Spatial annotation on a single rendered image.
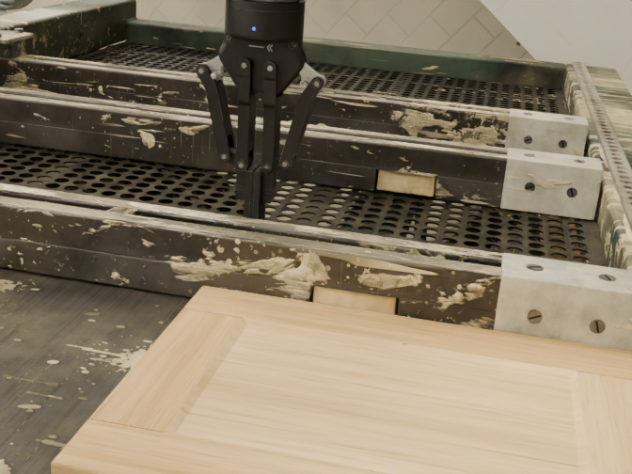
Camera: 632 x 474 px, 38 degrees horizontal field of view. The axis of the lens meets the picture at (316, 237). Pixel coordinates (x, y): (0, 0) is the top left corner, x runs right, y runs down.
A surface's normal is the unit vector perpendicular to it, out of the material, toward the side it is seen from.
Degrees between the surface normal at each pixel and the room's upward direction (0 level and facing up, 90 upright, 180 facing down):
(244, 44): 90
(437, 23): 90
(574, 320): 90
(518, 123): 90
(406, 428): 50
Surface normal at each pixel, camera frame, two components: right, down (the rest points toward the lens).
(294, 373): 0.07, -0.94
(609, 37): -0.33, 0.43
